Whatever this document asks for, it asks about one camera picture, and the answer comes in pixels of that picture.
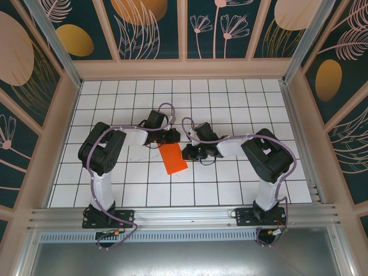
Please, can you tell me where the grey slotted cable tray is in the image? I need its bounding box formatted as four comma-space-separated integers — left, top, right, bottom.
39, 228, 259, 242

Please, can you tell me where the thin black right camera cable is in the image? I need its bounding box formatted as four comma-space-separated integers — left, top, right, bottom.
199, 155, 219, 167

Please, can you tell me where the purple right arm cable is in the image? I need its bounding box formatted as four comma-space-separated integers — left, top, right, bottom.
181, 116, 297, 248

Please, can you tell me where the small controller board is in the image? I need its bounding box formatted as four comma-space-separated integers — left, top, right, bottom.
96, 229, 125, 240
267, 227, 289, 239

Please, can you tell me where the orange cloth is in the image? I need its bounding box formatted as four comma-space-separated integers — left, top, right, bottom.
160, 143, 188, 175

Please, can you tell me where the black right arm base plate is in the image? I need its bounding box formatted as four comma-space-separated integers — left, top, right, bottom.
235, 207, 288, 227

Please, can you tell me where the grey metal sheet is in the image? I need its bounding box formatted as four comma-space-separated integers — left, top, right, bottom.
28, 240, 344, 276

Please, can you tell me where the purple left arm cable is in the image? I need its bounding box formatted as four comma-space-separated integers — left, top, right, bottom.
87, 102, 177, 251

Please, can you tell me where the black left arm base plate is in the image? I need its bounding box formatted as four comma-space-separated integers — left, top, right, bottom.
82, 209, 135, 229

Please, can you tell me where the aluminium side rail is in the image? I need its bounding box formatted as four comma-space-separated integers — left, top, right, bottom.
280, 82, 327, 205

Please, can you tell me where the aluminium mounting rail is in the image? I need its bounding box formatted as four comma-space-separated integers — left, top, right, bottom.
27, 204, 342, 231

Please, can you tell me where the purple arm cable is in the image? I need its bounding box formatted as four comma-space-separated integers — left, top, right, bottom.
87, 102, 177, 251
181, 116, 297, 248

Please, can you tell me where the aluminium frame post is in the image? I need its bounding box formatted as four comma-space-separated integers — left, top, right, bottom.
327, 227, 356, 276
16, 229, 41, 276
23, 0, 83, 89
281, 0, 336, 85

